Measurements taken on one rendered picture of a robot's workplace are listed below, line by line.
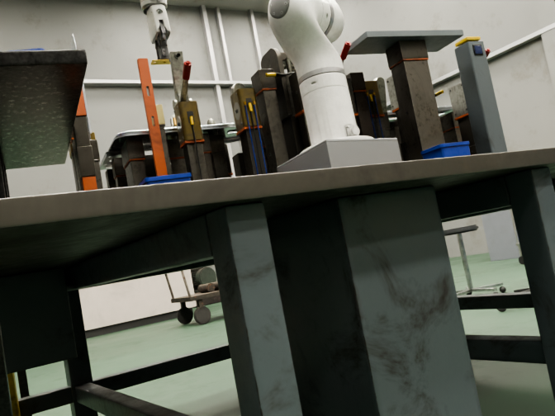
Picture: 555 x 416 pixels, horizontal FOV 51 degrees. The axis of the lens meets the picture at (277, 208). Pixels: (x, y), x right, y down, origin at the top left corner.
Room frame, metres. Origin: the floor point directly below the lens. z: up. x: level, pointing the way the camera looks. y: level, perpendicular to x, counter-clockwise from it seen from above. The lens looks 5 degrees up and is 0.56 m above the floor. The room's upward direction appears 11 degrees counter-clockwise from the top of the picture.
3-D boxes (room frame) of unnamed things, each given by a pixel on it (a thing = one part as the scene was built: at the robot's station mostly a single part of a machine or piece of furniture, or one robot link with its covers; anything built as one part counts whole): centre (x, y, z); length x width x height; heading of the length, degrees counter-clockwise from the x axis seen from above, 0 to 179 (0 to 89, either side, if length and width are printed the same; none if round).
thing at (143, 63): (1.65, 0.31, 0.95); 0.03 x 0.01 x 0.50; 114
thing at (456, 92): (2.09, -0.76, 0.88); 0.12 x 0.07 x 0.36; 24
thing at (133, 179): (1.77, 0.41, 0.84); 0.12 x 0.05 x 0.29; 24
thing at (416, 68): (1.81, -0.49, 0.92); 0.10 x 0.08 x 0.45; 114
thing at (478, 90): (1.91, -0.73, 0.92); 0.08 x 0.08 x 0.44; 24
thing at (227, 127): (2.03, -0.16, 1.00); 1.38 x 0.22 x 0.02; 114
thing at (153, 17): (1.84, 0.28, 1.38); 0.10 x 0.07 x 0.11; 24
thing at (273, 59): (1.79, -0.14, 0.94); 0.18 x 0.13 x 0.49; 114
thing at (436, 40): (1.81, -0.49, 1.16); 0.37 x 0.14 x 0.02; 114
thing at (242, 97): (1.72, 0.04, 0.88); 0.11 x 0.07 x 0.37; 24
